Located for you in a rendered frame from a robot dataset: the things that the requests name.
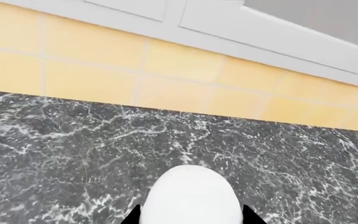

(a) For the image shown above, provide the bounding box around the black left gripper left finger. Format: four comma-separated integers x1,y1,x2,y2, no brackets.
123,203,142,224

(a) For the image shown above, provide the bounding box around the white wall cabinet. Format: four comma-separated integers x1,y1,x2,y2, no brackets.
0,0,358,90

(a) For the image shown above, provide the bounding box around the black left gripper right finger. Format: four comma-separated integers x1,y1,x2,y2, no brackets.
242,203,266,224

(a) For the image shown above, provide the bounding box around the white egg-shaped dessert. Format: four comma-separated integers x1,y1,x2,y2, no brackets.
139,164,245,224

